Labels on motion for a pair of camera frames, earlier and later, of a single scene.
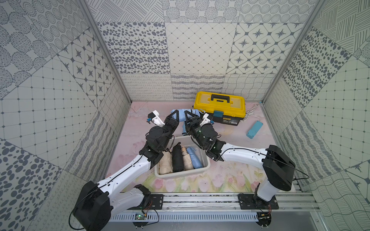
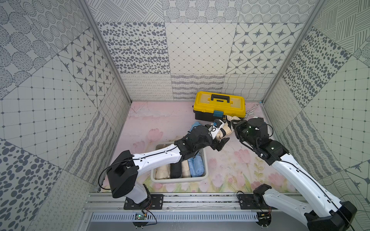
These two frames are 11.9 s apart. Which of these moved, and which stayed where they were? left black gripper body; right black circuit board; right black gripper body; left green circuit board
Moved: left black gripper body; right black gripper body
Stayed: right black circuit board; left green circuit board
